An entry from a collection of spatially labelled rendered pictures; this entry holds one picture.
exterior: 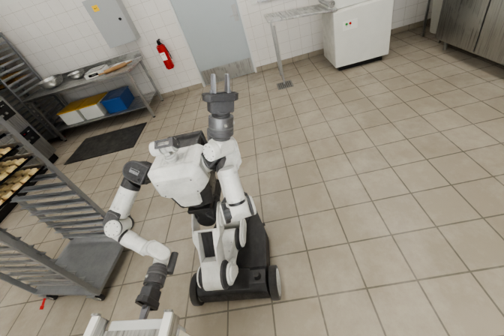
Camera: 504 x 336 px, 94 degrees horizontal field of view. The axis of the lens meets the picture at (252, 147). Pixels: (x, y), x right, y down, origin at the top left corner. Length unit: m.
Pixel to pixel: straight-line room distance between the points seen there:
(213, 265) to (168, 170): 0.58
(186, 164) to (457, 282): 1.68
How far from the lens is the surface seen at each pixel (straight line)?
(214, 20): 4.58
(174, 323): 1.03
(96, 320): 1.17
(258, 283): 1.67
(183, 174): 1.09
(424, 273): 1.95
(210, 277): 1.43
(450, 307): 1.91
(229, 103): 0.81
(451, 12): 4.28
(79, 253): 2.74
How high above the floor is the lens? 1.73
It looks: 38 degrees down
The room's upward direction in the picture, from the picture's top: 19 degrees counter-clockwise
